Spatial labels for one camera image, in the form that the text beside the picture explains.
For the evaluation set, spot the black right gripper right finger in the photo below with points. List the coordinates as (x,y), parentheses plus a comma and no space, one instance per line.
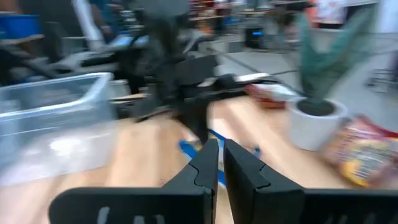
(248,193)

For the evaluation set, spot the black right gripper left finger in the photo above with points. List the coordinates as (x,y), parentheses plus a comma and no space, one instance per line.
(199,177)

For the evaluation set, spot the blue Maruchan noodle pack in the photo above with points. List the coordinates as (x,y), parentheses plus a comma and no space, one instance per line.
(186,149)

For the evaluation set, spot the red Maruchan noodle pack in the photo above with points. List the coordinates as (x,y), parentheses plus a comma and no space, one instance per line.
(363,155)
(273,95)

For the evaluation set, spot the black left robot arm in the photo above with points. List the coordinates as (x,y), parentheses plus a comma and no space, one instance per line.
(161,62)

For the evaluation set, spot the black box with blue light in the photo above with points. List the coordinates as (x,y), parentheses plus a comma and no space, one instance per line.
(254,37)

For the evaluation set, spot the blue monitor screen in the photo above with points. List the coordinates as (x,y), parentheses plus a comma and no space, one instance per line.
(124,42)

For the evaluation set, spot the green plant in white pot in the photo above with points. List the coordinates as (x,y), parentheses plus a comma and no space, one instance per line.
(314,130)

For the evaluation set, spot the clear plastic bin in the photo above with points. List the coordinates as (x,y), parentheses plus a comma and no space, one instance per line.
(46,124)

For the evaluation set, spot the blue crate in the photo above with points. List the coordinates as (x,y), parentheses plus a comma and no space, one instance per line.
(18,26)

